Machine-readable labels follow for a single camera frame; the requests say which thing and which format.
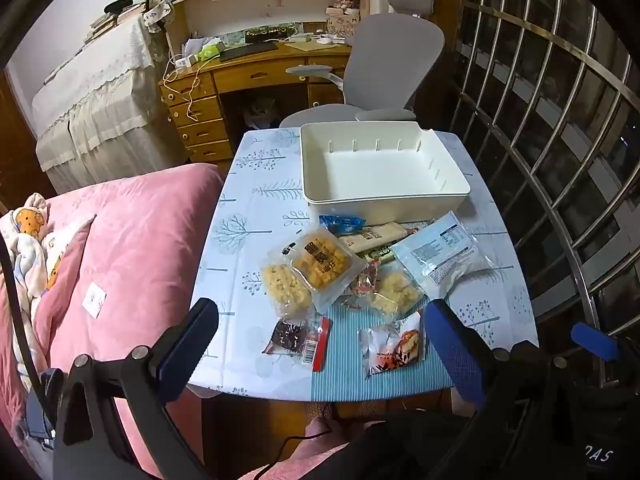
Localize orange cracker packet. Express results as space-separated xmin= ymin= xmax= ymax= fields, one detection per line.
xmin=277 ymin=225 xmax=369 ymax=311

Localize pale yellow cracker packet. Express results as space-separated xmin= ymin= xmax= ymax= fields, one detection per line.
xmin=260 ymin=256 xmax=316 ymax=319
xmin=367 ymin=262 xmax=426 ymax=322

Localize metal window grille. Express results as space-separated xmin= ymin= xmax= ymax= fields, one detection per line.
xmin=450 ymin=0 xmax=640 ymax=386

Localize blue striped cloth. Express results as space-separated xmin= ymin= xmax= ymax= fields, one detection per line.
xmin=309 ymin=300 xmax=458 ymax=404

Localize pink blanket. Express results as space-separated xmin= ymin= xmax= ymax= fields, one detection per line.
xmin=0 ymin=162 xmax=226 ymax=480

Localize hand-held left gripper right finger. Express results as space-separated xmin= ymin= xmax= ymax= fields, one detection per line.
xmin=422 ymin=299 xmax=583 ymax=480

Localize dark chocolate snack packet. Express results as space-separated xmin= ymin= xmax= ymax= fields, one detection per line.
xmin=262 ymin=316 xmax=333 ymax=372

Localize white blanket label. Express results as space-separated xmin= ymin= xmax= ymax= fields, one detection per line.
xmin=82 ymin=282 xmax=109 ymax=319

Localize cartoon-print quilt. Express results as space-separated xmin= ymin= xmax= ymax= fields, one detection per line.
xmin=0 ymin=194 xmax=68 ymax=376

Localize white charger cables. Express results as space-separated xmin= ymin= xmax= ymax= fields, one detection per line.
xmin=162 ymin=54 xmax=207 ymax=122

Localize white plastic storage bin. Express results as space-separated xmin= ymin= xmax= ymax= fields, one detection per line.
xmin=299 ymin=121 xmax=472 ymax=223

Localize person's leg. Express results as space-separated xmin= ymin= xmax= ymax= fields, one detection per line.
xmin=240 ymin=417 xmax=381 ymax=480

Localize grey office chair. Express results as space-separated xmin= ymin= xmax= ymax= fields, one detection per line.
xmin=279 ymin=0 xmax=447 ymax=129

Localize thin black cable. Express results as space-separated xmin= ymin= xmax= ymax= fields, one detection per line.
xmin=267 ymin=402 xmax=343 ymax=463

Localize beige long snack packet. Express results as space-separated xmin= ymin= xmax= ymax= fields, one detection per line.
xmin=337 ymin=221 xmax=422 ymax=254

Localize floral fabric bag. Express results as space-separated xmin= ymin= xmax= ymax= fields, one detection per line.
xmin=142 ymin=0 xmax=176 ymax=29

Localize thick black cable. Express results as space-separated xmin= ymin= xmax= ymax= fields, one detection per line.
xmin=0 ymin=237 xmax=53 ymax=411

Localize stack of books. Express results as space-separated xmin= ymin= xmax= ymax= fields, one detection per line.
xmin=85 ymin=2 xmax=147 ymax=44

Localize green snack packet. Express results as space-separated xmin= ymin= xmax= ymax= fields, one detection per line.
xmin=362 ymin=244 xmax=402 ymax=264

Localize white packet with red picture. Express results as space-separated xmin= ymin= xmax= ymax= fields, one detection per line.
xmin=359 ymin=311 xmax=427 ymax=379

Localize black box with gold print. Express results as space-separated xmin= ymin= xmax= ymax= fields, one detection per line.
xmin=244 ymin=25 xmax=301 ymax=44

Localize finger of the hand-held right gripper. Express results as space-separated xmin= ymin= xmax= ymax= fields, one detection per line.
xmin=571 ymin=323 xmax=623 ymax=363

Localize bag under desk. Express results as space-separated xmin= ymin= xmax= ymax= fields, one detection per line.
xmin=243 ymin=97 xmax=279 ymax=129

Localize black keyboard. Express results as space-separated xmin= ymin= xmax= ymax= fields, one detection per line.
xmin=218 ymin=41 xmax=279 ymax=63

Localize white packet with blue label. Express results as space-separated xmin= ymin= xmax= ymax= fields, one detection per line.
xmin=392 ymin=211 xmax=494 ymax=304

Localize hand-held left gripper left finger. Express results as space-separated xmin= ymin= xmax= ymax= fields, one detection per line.
xmin=52 ymin=298 xmax=221 ymax=480

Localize blue snack packet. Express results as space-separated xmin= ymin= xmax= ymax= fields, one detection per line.
xmin=319 ymin=214 xmax=367 ymax=237

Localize wooden desk with drawers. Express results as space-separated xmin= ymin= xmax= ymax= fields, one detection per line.
xmin=160 ymin=35 xmax=353 ymax=163

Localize white lace furniture cover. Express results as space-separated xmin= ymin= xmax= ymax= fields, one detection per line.
xmin=31 ymin=15 xmax=188 ymax=195

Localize patterned cardboard box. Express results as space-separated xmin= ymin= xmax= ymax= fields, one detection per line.
xmin=326 ymin=14 xmax=362 ymax=40

